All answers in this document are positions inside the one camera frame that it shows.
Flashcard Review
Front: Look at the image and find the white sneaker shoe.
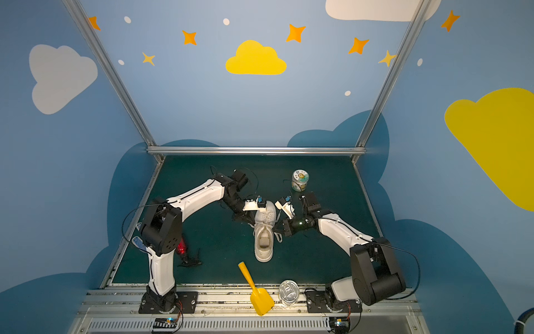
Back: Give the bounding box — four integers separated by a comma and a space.
254, 200, 278, 263

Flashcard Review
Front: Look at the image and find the white shoelace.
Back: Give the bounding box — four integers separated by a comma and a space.
250, 223, 283, 244

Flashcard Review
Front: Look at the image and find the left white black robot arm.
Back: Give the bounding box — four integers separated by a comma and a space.
126, 170, 266, 314

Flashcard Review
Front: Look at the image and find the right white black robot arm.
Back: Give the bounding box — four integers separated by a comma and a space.
275, 192, 416, 312

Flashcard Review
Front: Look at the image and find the green white tin can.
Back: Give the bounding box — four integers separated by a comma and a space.
291, 169, 310, 192

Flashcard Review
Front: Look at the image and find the yellow plastic toy shovel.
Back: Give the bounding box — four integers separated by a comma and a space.
238, 262, 275, 316

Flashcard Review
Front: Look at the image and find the right small circuit board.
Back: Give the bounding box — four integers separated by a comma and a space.
328, 317, 350, 334

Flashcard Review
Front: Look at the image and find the small circuit board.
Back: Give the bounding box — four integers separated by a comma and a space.
151, 317, 179, 333
328, 317, 350, 334

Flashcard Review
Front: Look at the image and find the left small circuit board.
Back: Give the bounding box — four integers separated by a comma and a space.
151, 317, 179, 333

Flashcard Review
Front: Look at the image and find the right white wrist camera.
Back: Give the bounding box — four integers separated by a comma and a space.
275, 196, 295, 219

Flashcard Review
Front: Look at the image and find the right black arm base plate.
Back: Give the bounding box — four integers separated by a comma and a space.
304, 288, 362, 314

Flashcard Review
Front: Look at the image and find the aluminium frame back rail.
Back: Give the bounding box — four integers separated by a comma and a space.
147, 146, 366, 156

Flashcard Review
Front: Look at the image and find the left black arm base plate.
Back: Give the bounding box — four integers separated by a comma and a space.
139, 289, 198, 315

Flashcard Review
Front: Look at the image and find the aluminium front rail base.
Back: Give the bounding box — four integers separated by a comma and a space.
69, 284, 430, 333

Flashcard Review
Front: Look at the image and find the aluminium frame left post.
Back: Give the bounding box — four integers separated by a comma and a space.
63, 0, 157, 148

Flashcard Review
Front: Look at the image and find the aluminium frame post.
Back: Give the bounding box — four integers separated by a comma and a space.
63, 0, 157, 148
351, 0, 432, 167

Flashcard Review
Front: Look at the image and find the aluminium frame right post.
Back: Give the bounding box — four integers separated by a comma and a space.
351, 0, 432, 167

